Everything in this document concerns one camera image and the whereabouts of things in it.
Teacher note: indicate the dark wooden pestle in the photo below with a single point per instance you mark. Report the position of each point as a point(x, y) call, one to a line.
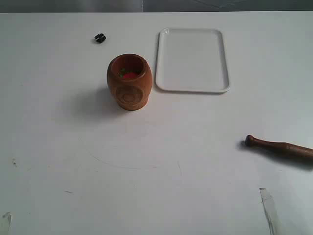
point(282, 148)

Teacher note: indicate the red object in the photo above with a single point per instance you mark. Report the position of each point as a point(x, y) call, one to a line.
point(130, 75)

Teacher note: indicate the wooden barrel-shaped cup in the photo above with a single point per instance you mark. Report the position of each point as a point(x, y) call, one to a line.
point(130, 94)

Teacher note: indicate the white rectangular plastic tray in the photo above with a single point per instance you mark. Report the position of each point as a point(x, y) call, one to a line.
point(191, 60)

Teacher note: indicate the small black plastic clip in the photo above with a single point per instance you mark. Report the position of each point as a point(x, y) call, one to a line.
point(100, 38)

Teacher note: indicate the clear tape strip right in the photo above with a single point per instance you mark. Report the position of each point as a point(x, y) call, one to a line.
point(270, 211)

